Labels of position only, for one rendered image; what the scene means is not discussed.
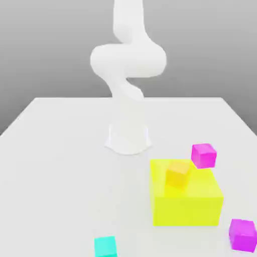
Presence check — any small orange cube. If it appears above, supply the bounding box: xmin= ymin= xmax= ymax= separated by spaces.
xmin=165 ymin=160 xmax=191 ymax=190

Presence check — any small magenta cube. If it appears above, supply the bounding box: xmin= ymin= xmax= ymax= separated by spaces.
xmin=228 ymin=218 xmax=257 ymax=253
xmin=191 ymin=143 xmax=218 ymax=169

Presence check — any small cyan cube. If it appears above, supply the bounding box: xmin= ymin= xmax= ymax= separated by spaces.
xmin=94 ymin=236 xmax=117 ymax=257

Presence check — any large yellow box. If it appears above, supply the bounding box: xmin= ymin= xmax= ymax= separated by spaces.
xmin=150 ymin=159 xmax=225 ymax=227

